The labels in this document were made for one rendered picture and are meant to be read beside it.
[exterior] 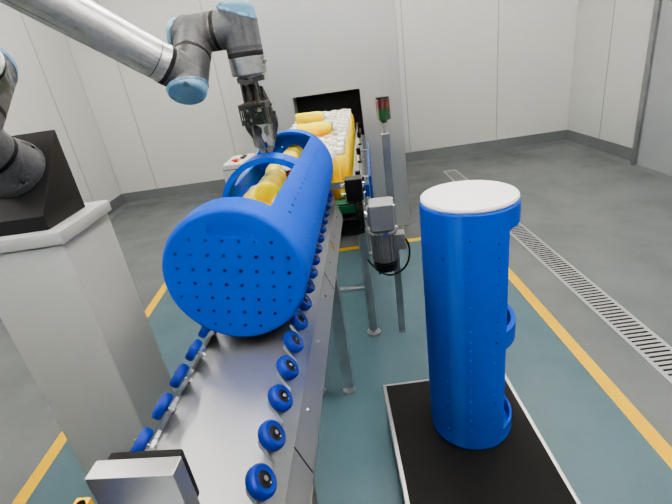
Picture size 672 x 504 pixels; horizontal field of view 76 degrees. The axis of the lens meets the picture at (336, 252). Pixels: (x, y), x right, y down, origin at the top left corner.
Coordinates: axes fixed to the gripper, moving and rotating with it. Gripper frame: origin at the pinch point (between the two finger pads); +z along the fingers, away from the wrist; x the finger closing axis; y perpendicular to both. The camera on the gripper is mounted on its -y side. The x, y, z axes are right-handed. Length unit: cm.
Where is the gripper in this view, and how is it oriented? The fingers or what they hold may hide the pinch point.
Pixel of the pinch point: (267, 152)
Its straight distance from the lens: 125.4
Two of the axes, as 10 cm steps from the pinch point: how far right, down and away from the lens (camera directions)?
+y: -0.5, 4.2, -9.0
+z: 1.4, 9.0, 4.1
